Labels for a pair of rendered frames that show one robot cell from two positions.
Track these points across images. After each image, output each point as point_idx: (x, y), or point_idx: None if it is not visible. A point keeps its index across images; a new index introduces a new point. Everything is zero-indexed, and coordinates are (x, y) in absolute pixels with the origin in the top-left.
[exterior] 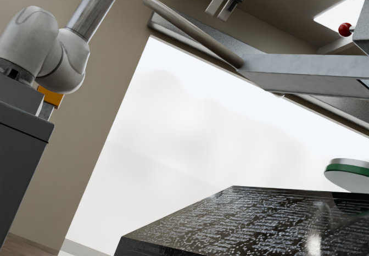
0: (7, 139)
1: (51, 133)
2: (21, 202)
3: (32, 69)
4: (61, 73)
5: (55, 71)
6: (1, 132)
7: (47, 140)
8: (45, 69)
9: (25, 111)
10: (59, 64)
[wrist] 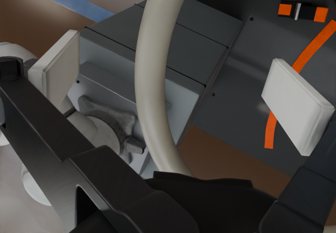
0: (195, 108)
1: (202, 90)
2: (217, 61)
3: (113, 135)
4: (64, 98)
5: (72, 107)
6: (192, 115)
7: (204, 87)
8: (89, 121)
9: (186, 120)
10: (68, 113)
